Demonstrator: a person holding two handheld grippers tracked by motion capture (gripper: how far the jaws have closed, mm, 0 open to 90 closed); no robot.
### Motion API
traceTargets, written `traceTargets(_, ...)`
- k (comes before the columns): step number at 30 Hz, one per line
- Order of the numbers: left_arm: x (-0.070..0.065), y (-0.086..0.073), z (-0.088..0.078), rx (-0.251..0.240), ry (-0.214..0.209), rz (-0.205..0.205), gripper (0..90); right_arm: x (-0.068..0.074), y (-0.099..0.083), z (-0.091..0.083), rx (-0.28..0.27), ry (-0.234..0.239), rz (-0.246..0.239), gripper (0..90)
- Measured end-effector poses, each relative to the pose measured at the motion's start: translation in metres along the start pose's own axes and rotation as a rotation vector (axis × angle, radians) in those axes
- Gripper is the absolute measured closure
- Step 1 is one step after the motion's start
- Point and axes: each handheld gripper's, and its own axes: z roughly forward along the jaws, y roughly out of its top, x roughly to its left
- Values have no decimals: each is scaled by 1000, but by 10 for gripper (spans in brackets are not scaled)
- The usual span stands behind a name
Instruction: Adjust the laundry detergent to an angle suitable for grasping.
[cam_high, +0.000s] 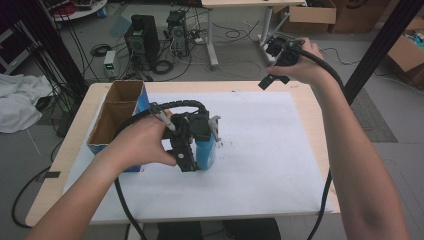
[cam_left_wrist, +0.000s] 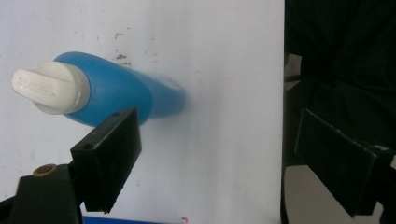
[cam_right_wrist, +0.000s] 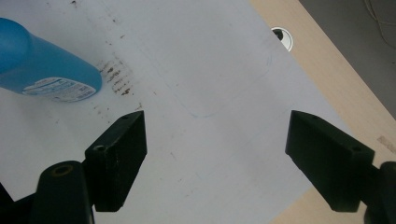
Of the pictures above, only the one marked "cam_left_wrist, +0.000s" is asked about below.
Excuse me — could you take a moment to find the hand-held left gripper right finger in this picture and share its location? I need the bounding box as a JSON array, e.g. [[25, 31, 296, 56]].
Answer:
[[293, 107, 394, 217]]

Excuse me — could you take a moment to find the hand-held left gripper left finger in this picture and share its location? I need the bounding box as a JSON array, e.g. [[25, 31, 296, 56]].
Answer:
[[69, 107, 143, 215]]

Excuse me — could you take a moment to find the blue flat object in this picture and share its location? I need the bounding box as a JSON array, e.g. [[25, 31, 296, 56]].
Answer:
[[81, 216, 176, 224]]

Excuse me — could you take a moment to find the blue bottle with white cap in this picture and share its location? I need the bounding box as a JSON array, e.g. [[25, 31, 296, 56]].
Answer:
[[11, 50, 187, 128]]

